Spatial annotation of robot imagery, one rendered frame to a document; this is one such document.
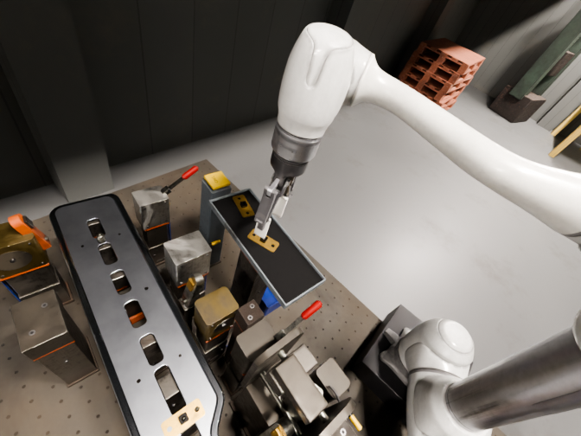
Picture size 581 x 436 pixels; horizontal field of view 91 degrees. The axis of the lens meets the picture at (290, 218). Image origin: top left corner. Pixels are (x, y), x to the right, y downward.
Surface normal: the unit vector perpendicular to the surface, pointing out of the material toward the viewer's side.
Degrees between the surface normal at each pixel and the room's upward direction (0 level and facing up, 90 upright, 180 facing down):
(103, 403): 0
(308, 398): 0
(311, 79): 81
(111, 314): 0
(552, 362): 97
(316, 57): 77
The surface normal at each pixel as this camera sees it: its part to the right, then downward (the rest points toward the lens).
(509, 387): -0.98, 0.02
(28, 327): 0.26, -0.65
